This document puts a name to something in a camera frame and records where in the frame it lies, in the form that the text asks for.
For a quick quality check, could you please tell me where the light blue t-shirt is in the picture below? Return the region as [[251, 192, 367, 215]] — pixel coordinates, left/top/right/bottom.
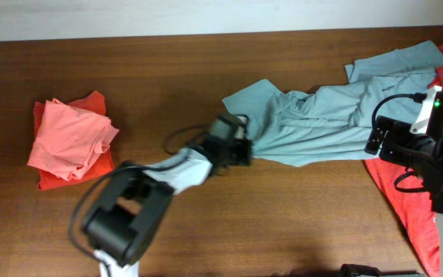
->
[[223, 41, 443, 166]]

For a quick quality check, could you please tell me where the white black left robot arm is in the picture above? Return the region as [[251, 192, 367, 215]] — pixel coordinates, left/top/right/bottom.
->
[[81, 135, 251, 276]]

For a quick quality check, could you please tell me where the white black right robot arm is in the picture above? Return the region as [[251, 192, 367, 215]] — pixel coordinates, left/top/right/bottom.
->
[[365, 115, 443, 276]]

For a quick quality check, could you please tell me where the red printed t-shirt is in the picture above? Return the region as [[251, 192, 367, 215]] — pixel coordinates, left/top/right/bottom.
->
[[365, 65, 443, 277]]

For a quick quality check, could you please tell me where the folded red shirt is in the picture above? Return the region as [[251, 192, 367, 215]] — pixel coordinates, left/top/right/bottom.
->
[[27, 91, 118, 191]]

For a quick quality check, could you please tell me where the folded pink shirt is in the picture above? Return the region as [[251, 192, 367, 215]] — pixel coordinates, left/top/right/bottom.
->
[[28, 98, 118, 181]]

